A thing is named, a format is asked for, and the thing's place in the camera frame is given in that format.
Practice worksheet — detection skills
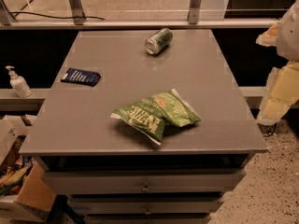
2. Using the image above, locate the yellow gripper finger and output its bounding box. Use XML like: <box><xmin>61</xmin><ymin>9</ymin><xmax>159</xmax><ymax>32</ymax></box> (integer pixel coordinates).
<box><xmin>257</xmin><ymin>61</ymin><xmax>299</xmax><ymax>126</ymax></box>
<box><xmin>256</xmin><ymin>21</ymin><xmax>280</xmax><ymax>47</ymax></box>

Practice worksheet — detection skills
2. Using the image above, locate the green jalapeno chip bag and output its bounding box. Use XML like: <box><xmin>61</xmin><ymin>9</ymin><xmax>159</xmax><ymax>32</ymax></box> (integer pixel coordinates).
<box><xmin>111</xmin><ymin>89</ymin><xmax>201</xmax><ymax>146</ymax></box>

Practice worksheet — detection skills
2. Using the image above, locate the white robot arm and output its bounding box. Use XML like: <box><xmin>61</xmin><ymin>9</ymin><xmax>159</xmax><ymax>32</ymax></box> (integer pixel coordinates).
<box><xmin>256</xmin><ymin>1</ymin><xmax>299</xmax><ymax>126</ymax></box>

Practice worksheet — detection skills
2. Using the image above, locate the green soda can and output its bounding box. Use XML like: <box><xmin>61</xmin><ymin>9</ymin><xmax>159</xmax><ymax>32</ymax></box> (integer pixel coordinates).
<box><xmin>145</xmin><ymin>28</ymin><xmax>173</xmax><ymax>55</ymax></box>

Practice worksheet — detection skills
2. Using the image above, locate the dark blue snack packet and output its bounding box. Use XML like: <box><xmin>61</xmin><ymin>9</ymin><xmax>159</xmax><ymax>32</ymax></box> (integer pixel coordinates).
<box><xmin>61</xmin><ymin>67</ymin><xmax>101</xmax><ymax>87</ymax></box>

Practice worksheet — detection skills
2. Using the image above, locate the grey drawer cabinet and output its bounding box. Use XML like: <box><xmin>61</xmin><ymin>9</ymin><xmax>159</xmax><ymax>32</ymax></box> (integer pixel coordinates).
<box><xmin>21</xmin><ymin>30</ymin><xmax>266</xmax><ymax>224</ymax></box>

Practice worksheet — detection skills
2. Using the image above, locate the white pump sanitizer bottle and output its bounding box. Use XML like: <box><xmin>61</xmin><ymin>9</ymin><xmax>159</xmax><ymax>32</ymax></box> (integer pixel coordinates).
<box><xmin>6</xmin><ymin>65</ymin><xmax>32</xmax><ymax>98</ymax></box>

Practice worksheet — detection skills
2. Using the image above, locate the cardboard box with items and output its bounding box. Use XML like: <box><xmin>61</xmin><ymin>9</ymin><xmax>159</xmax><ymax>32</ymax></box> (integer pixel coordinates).
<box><xmin>0</xmin><ymin>116</ymin><xmax>56</xmax><ymax>222</ymax></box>

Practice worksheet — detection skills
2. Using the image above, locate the black cable on floor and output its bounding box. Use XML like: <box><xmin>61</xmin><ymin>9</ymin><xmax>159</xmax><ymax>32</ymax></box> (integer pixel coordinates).
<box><xmin>262</xmin><ymin>123</ymin><xmax>278</xmax><ymax>138</ymax></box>

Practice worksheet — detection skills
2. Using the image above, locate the metal railing frame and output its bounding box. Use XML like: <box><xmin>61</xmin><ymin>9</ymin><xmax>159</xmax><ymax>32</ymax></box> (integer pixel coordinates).
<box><xmin>0</xmin><ymin>0</ymin><xmax>299</xmax><ymax>30</ymax></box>

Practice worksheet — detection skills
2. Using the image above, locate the black cable behind railing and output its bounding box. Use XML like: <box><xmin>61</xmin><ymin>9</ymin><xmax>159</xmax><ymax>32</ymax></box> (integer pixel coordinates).
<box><xmin>0</xmin><ymin>0</ymin><xmax>107</xmax><ymax>21</ymax></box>

